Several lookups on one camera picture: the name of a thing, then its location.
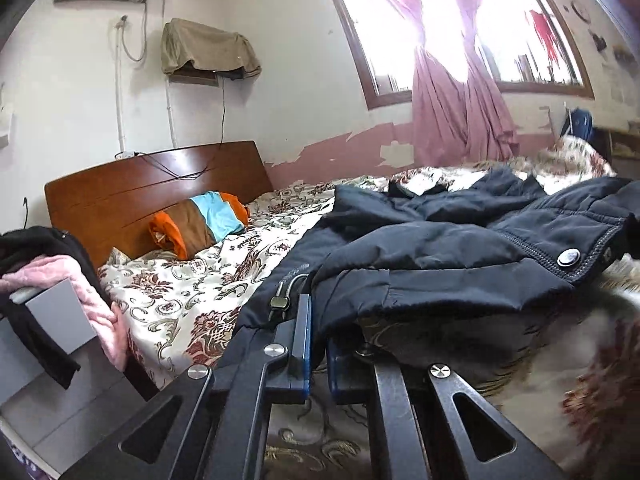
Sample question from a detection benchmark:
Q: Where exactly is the patterned storage box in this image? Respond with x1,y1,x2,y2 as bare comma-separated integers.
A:
0,420,56,480

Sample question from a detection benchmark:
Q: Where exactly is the wooden bed headboard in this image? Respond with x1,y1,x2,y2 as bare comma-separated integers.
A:
44,141,275,271

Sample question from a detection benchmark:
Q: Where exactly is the orange brown blue pillow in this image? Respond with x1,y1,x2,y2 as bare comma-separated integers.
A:
148,191,251,261

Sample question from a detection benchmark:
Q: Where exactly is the dark wall shelf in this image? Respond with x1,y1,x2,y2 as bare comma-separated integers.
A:
169,67,221,86

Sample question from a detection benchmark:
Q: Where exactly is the black garment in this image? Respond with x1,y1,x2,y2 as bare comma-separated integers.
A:
0,226,101,390

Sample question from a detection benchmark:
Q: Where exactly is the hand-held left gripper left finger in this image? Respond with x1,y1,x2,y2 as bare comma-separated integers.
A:
60,294,314,480

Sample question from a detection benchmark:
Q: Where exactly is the wooden shelf unit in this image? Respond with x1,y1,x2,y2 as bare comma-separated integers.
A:
605,127,640,161

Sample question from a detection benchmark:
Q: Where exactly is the blue backpack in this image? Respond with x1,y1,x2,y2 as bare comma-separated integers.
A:
567,107,595,142

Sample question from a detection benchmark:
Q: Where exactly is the grey nightstand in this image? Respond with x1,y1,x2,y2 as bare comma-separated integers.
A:
0,279,151,480

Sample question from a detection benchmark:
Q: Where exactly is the wooden framed window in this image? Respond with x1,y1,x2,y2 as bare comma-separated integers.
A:
315,0,596,110

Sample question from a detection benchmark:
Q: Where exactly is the white hose loop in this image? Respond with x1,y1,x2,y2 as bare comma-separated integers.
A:
114,2,151,63

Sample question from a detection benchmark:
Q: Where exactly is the floral bed blanket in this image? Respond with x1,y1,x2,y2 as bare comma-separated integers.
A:
97,137,640,480

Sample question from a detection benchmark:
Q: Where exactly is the dark navy padded jacket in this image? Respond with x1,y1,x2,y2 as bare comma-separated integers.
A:
235,166,640,361

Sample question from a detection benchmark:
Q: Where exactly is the pink fluffy garment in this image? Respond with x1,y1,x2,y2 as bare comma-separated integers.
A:
0,255,123,371

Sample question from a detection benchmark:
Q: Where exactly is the red hanging garment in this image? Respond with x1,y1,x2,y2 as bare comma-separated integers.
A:
529,9,566,61

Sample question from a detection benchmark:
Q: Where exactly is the black cable on headboard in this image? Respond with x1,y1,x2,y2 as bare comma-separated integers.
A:
135,152,208,181

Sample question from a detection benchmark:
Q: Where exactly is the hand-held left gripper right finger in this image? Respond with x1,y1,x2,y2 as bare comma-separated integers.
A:
327,340,568,480

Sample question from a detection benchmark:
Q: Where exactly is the beige cover cloth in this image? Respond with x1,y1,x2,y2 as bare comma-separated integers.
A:
161,18,262,78

